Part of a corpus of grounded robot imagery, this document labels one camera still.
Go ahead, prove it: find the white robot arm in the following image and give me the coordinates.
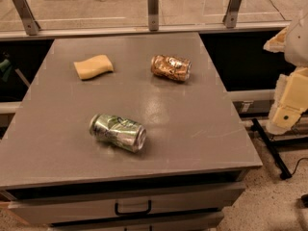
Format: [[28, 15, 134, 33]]
[[264, 7, 308, 135]]

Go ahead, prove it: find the grey horizontal rail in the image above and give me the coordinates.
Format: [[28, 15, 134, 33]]
[[0, 21, 290, 41]]

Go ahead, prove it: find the grey lower drawer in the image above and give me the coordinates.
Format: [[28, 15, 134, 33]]
[[48, 212, 223, 231]]

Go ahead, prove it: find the black metal floor stand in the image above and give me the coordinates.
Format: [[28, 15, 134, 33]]
[[251, 118, 308, 180]]

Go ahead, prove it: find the metal railing bracket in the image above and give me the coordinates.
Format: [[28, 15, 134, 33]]
[[147, 0, 159, 31], [12, 0, 40, 36], [222, 0, 242, 28]]

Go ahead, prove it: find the grey upper drawer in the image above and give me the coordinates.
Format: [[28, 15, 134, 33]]
[[9, 182, 245, 224]]

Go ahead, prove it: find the left metal railing bracket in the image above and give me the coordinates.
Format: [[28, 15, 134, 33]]
[[12, 0, 40, 36]]

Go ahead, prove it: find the crushed orange soda can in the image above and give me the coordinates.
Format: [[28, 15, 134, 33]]
[[151, 55, 192, 82]]

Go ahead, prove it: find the yellow sponge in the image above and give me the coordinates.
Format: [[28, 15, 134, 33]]
[[74, 55, 114, 80]]

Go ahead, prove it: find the grey drawer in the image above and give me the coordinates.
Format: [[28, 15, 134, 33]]
[[48, 212, 223, 231], [9, 182, 245, 224]]

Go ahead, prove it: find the black floor cable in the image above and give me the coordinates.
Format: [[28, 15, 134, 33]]
[[290, 157, 308, 176]]

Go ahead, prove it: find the right metal railing bracket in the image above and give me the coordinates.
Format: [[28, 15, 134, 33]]
[[222, 0, 242, 28]]

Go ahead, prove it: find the black drawer handle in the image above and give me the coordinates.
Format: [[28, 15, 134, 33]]
[[114, 200, 152, 217]]

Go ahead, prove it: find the middle metal railing bracket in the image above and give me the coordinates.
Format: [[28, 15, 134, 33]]
[[147, 0, 159, 31]]

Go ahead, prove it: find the crushed green soda can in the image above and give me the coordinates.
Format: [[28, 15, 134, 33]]
[[90, 114, 146, 153]]

